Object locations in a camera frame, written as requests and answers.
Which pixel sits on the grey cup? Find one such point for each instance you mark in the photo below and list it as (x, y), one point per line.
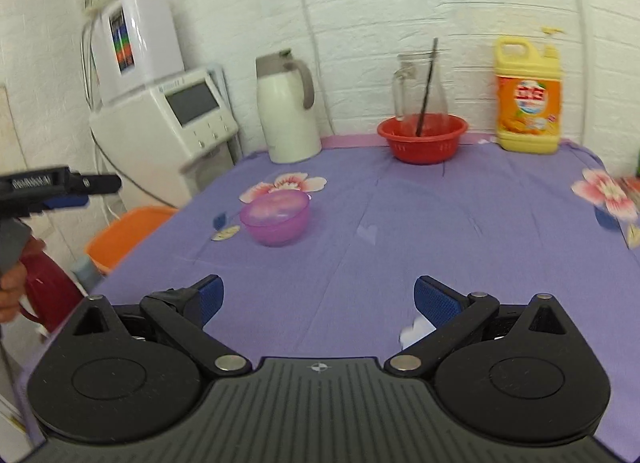
(86, 275)

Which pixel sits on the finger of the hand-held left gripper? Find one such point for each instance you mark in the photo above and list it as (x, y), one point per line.
(97, 184)
(65, 203)

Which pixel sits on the dark stick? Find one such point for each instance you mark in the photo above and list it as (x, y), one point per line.
(427, 88)

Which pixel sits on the clear glass jar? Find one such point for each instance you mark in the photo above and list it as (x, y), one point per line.
(407, 88)

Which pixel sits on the white paper scrap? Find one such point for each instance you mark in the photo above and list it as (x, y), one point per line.
(417, 333)

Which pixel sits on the purple plastic bowl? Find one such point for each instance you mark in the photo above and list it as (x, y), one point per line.
(275, 223)

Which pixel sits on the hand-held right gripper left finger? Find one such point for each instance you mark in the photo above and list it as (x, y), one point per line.
(212, 300)

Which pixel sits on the cream thermos jug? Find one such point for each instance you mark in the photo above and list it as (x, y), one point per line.
(287, 113)

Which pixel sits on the red plastic colander basket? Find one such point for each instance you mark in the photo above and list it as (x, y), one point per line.
(422, 143)

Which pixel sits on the white water dispenser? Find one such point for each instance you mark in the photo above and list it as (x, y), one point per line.
(150, 143)

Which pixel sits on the person's left hand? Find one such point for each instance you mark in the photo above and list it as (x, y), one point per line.
(11, 293)

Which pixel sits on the beige board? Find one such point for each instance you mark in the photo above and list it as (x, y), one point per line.
(12, 133)

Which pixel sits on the yellow detergent bottle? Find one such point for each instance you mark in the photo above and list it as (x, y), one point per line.
(527, 108)

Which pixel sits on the white water purifier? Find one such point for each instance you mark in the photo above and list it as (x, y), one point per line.
(145, 33)

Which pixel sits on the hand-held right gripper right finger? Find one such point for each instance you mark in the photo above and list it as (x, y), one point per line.
(435, 300)

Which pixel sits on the orange plastic stool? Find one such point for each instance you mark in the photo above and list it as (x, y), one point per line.
(125, 238)

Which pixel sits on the red thermos jug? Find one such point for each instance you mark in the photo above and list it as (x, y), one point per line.
(50, 288)

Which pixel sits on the purple floral tablecloth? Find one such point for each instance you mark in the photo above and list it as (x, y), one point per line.
(400, 223)

